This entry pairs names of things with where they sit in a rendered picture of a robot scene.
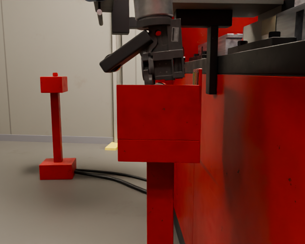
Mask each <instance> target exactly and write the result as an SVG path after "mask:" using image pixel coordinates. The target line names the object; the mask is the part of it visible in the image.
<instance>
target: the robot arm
mask: <svg viewBox="0 0 305 244"><path fill-rule="evenodd" d="M134 10H135V20H136V21H137V29H138V30H141V31H142V32H141V33H139V34H138V35H137V36H135V37H134V38H133V39H131V40H130V41H128V42H127V43H126V44H124V45H123V46H121V47H120V48H119V49H117V50H116V51H114V52H113V53H112V54H108V55H107V56H106V57H105V58H104V59H103V60H102V61H101V62H100V63H99V65H100V67H101V68H102V70H103V71H104V72H105V73H113V72H116V71H118V70H119V69H120V68H121V66H122V65H124V64H125V63H127V62H128V61H129V60H131V59H132V58H133V57H135V56H136V55H138V54H139V53H140V55H141V69H142V77H143V80H144V85H164V83H162V82H158V83H155V81H156V80H162V79H164V80H165V81H166V80H175V78H176V79H179V78H183V77H185V76H184V74H185V68H184V65H185V62H184V60H185V57H184V47H183V44H182V29H181V19H180V18H178V19H172V17H173V4H172V0H134ZM147 31H149V32H147ZM157 31H161V34H160V35H159V36H157V35H156V32H157Z"/></svg>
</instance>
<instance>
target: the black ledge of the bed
mask: <svg viewBox="0 0 305 244"><path fill-rule="evenodd" d="M206 62H207V58H206V59H201V60H196V61H188V62H185V65H184V68H185V73H193V70H194V69H202V73H205V74H206ZM217 74H268V75H305V40H302V41H297V42H291V43H286V44H281V45H275V46H269V47H263V48H258V49H253V50H248V51H243V52H237V53H232V54H227V55H222V56H217Z"/></svg>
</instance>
